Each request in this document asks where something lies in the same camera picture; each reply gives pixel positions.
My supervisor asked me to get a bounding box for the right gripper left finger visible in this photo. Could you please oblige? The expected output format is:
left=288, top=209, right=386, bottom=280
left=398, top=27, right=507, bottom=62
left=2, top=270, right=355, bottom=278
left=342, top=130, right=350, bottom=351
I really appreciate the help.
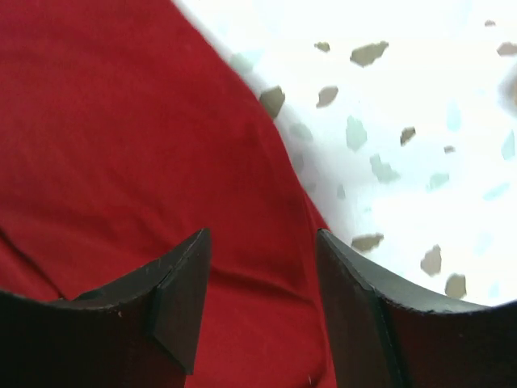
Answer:
left=1, top=229, right=211, bottom=388

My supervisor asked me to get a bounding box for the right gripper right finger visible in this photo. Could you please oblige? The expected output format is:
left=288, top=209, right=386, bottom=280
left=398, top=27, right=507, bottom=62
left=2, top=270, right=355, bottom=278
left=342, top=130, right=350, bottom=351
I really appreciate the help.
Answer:
left=316, top=230, right=516, bottom=388

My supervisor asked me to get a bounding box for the dark red t-shirt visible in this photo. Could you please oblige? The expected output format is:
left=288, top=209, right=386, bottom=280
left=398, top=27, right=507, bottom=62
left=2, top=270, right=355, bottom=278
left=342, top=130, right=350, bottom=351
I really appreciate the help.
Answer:
left=1, top=1, right=335, bottom=387

